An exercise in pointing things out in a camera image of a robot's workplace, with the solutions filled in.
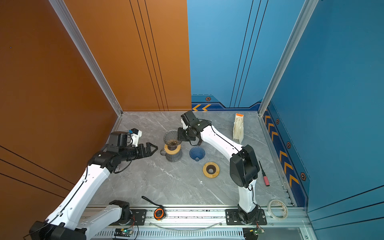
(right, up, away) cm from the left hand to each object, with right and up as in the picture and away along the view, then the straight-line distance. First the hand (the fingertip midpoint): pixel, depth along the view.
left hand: (152, 148), depth 77 cm
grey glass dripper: (+8, +4, +10) cm, 13 cm away
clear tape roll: (+60, -32, -3) cm, 68 cm away
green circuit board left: (-12, -40, -6) cm, 42 cm away
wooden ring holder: (+9, -4, +10) cm, 14 cm away
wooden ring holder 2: (+32, -15, +12) cm, 37 cm away
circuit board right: (+52, -38, -7) cm, 65 cm away
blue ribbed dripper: (+23, -5, +15) cm, 28 cm away
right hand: (+12, +5, +9) cm, 15 cm away
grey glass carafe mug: (+9, -8, +13) cm, 17 cm away
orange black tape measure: (+5, -31, -4) cm, 32 cm away
